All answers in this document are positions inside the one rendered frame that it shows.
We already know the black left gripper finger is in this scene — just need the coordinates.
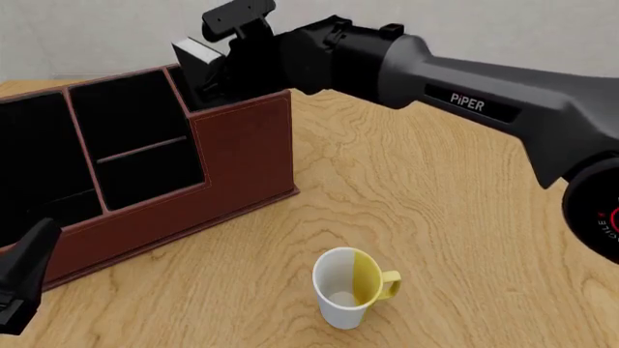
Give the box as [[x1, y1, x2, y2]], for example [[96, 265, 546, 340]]
[[0, 217, 64, 309]]

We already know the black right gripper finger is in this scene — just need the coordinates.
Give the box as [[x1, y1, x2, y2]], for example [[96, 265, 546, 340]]
[[201, 57, 234, 106]]

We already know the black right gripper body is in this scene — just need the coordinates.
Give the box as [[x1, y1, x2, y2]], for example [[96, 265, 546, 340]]
[[222, 31, 292, 105]]

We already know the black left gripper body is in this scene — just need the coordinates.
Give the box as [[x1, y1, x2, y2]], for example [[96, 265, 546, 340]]
[[0, 288, 40, 336]]

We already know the black book with white pages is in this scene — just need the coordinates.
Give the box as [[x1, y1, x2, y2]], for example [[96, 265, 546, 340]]
[[170, 36, 227, 111]]

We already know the red-brown desk caddy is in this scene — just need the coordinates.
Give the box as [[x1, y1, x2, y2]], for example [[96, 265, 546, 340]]
[[0, 63, 302, 293]]

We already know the small black plate on stalk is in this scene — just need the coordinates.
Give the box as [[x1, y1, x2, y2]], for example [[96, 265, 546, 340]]
[[201, 0, 278, 43]]

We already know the white and yellow mug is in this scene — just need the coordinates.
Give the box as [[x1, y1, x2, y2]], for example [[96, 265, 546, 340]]
[[311, 246, 403, 331]]

